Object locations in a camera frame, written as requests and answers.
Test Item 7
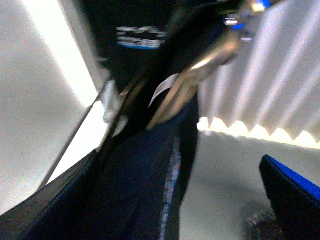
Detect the lower metal rack rod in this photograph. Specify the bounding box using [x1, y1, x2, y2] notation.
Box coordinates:
[37, 84, 109, 190]

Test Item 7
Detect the grey metal rack frame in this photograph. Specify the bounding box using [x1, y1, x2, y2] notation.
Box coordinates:
[101, 79, 120, 123]

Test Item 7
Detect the black hanging printed t-shirt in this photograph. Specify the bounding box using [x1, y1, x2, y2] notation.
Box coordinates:
[81, 0, 190, 92]

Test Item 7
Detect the silver metal clothes hanger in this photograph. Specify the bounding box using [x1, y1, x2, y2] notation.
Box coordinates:
[146, 27, 242, 130]

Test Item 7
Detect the black printed t-shirt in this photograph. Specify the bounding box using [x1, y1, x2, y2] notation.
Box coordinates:
[24, 0, 241, 240]
[81, 0, 190, 92]

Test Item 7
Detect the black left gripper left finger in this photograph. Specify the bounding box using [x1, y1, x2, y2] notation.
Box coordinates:
[0, 150, 99, 240]

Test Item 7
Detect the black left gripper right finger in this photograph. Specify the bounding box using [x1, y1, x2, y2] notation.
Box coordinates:
[259, 155, 320, 240]

